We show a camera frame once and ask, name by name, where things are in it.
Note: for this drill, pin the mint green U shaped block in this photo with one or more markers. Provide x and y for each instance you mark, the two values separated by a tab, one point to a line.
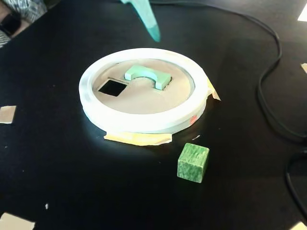
136	72

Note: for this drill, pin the beige tape piece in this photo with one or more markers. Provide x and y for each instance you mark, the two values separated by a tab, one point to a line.
304	68
302	226

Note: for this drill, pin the large beige tape patch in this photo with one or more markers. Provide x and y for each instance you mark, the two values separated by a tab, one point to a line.
14	222

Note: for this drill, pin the red sticker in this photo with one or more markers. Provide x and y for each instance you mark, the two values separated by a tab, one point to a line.
193	119

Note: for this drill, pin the dark green wooden cube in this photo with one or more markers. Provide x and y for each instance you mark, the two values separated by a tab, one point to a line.
192	165

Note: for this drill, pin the grey striped fabric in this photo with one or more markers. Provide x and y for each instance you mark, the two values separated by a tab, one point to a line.
28	8

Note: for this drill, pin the small black object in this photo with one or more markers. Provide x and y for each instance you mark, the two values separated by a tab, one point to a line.
9	24

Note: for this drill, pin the cardboard disc with cutout holes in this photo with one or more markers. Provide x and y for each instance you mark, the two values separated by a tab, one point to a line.
148	100

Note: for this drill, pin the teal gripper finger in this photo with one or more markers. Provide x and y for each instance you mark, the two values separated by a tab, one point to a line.
146	16

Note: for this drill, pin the thin white scrap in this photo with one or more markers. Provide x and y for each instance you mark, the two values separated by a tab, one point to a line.
196	137

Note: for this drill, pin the white paper sheet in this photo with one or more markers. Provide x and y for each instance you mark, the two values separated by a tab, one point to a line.
303	13

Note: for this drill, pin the wide masking tape strip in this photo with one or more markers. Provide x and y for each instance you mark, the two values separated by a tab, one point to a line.
139	139

